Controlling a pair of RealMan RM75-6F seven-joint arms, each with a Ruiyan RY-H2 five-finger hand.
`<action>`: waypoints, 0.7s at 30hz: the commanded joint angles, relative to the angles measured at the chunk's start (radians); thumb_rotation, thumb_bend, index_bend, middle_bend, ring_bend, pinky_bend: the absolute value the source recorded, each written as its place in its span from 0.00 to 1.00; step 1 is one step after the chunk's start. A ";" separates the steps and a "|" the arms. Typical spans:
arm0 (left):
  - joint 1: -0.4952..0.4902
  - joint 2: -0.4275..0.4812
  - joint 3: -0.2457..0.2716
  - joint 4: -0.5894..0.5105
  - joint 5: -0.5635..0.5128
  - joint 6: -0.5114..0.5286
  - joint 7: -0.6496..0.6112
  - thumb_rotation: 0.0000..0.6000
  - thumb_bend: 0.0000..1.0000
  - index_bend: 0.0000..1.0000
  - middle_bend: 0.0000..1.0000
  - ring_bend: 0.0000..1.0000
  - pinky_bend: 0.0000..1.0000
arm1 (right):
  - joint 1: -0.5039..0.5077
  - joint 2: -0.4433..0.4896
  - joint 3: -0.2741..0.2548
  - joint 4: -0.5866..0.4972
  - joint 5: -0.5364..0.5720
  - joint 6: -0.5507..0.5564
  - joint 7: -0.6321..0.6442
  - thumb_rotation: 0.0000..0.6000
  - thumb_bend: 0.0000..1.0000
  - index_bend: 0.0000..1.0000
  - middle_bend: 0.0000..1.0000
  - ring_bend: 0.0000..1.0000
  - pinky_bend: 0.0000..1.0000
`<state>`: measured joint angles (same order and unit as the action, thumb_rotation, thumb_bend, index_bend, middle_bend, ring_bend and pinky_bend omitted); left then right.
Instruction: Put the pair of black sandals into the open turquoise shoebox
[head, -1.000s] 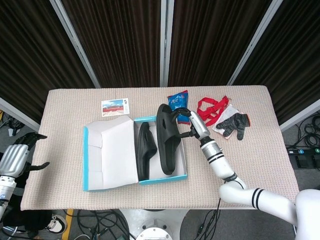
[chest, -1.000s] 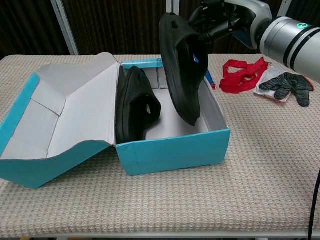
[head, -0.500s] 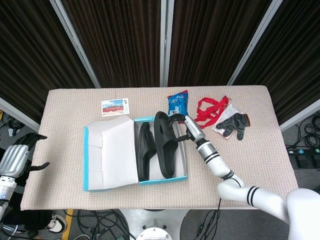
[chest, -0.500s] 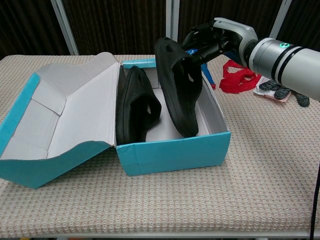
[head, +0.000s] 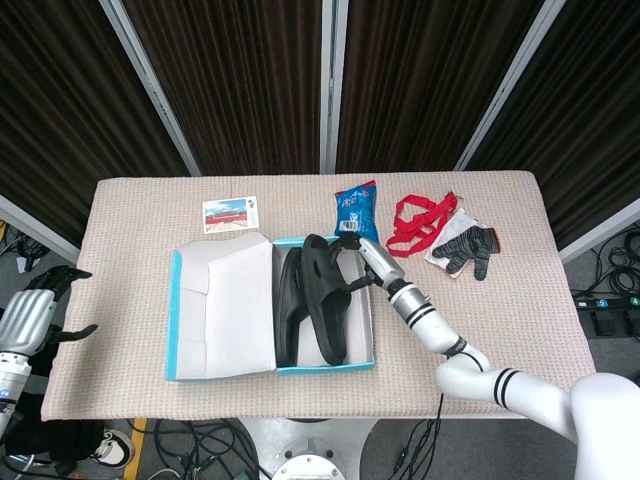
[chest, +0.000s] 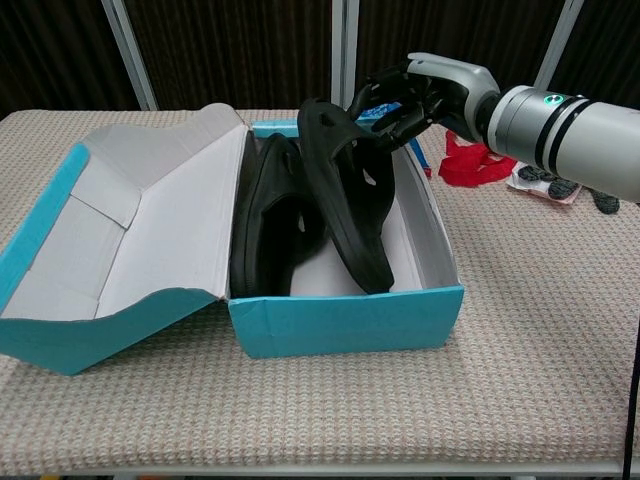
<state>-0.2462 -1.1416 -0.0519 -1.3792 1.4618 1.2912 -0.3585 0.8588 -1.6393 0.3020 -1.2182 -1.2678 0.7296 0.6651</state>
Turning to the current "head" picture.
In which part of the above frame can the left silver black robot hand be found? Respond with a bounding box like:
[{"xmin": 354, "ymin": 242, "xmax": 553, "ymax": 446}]
[{"xmin": 0, "ymin": 267, "xmax": 99, "ymax": 357}]

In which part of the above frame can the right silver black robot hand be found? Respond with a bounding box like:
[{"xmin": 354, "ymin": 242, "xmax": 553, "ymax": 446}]
[{"xmin": 335, "ymin": 234, "xmax": 406, "ymax": 294}]

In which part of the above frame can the black slipper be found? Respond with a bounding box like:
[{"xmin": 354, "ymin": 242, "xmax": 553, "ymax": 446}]
[
  {"xmin": 274, "ymin": 247, "xmax": 307, "ymax": 369},
  {"xmin": 300, "ymin": 233, "xmax": 352, "ymax": 367}
]

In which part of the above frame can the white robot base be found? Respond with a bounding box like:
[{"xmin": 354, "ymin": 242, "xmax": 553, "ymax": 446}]
[{"xmin": 234, "ymin": 417, "xmax": 376, "ymax": 480}]

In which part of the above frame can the light blue shoe box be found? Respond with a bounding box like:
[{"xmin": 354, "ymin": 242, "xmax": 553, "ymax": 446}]
[{"xmin": 164, "ymin": 232, "xmax": 377, "ymax": 384}]

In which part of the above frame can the blue snack bag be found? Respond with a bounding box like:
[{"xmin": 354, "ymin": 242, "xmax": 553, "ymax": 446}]
[{"xmin": 333, "ymin": 180, "xmax": 383, "ymax": 250}]

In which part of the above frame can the white plastic package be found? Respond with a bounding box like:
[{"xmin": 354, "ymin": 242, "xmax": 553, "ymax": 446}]
[{"xmin": 425, "ymin": 208, "xmax": 481, "ymax": 266}]

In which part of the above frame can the grey striped work glove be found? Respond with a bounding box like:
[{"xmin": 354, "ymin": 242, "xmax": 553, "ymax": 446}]
[{"xmin": 432, "ymin": 225, "xmax": 500, "ymax": 282}]

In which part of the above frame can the beige woven table cloth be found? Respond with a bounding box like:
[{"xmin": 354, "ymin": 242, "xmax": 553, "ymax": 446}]
[{"xmin": 40, "ymin": 170, "xmax": 600, "ymax": 422}]

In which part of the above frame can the white black sneaker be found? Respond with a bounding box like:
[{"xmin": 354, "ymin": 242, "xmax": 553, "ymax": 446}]
[{"xmin": 89, "ymin": 428, "xmax": 136, "ymax": 469}]

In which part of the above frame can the photo postcard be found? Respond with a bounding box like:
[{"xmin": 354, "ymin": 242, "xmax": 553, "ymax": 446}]
[{"xmin": 201, "ymin": 195, "xmax": 263, "ymax": 235}]

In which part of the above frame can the black power strip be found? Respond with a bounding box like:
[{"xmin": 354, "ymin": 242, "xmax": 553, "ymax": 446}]
[{"xmin": 571, "ymin": 293, "xmax": 640, "ymax": 312}]

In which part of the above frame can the red ribbon strap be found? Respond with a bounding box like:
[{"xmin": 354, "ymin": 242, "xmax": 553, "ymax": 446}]
[{"xmin": 385, "ymin": 191, "xmax": 459, "ymax": 259}]

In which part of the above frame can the black floor cable bundle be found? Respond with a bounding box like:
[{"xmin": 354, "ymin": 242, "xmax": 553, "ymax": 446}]
[
  {"xmin": 593, "ymin": 223, "xmax": 640, "ymax": 297},
  {"xmin": 149, "ymin": 418, "xmax": 262, "ymax": 480},
  {"xmin": 0, "ymin": 219, "xmax": 51, "ymax": 275}
]

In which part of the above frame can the grey metal partition post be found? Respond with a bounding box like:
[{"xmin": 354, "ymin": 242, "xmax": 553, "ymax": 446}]
[
  {"xmin": 453, "ymin": 0, "xmax": 570, "ymax": 172},
  {"xmin": 0, "ymin": 193, "xmax": 81, "ymax": 262},
  {"xmin": 98, "ymin": 0, "xmax": 202, "ymax": 177},
  {"xmin": 318, "ymin": 0, "xmax": 350, "ymax": 175},
  {"xmin": 558, "ymin": 196, "xmax": 640, "ymax": 265}
]

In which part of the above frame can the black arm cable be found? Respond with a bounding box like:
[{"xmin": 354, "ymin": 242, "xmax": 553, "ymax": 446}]
[{"xmin": 389, "ymin": 339, "xmax": 489, "ymax": 480}]

